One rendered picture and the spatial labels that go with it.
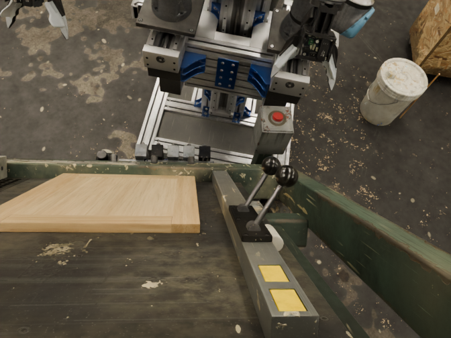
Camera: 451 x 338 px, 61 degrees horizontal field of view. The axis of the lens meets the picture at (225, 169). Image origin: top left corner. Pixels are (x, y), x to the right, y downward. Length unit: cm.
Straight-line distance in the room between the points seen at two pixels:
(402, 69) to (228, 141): 119
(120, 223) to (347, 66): 250
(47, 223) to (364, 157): 215
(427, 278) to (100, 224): 56
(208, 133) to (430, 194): 145
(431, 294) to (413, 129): 239
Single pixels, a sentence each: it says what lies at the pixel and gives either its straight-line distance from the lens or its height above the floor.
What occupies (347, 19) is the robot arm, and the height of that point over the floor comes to 123.
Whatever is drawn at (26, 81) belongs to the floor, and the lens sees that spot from 285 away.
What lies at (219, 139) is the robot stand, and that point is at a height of 21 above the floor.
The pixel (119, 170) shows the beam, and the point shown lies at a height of 90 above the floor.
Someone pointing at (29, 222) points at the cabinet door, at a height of 135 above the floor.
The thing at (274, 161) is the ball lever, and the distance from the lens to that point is 74.
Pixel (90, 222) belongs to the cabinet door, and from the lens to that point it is 79.
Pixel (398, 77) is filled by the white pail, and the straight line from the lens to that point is 263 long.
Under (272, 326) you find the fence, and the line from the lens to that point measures 42.
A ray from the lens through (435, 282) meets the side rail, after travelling 59.
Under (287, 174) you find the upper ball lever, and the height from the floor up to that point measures 154.
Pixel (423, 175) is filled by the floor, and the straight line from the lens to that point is 278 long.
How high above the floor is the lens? 209
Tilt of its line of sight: 63 degrees down
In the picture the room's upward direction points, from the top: 13 degrees clockwise
